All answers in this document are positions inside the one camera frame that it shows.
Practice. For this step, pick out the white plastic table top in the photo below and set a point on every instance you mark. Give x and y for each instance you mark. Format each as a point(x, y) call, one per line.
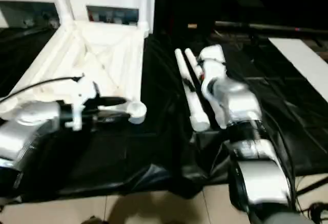
point(97, 60)

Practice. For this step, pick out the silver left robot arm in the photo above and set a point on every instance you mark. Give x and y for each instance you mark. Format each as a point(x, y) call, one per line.
point(25, 131)

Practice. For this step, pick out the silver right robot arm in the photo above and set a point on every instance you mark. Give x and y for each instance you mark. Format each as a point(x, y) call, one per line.
point(246, 131)

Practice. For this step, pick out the black mat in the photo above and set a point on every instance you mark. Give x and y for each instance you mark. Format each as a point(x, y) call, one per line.
point(154, 152)

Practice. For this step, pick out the white board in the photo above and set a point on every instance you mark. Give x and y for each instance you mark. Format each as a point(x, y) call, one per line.
point(302, 65)

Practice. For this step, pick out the black metal rail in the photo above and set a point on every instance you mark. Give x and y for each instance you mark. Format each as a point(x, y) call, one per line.
point(266, 27)

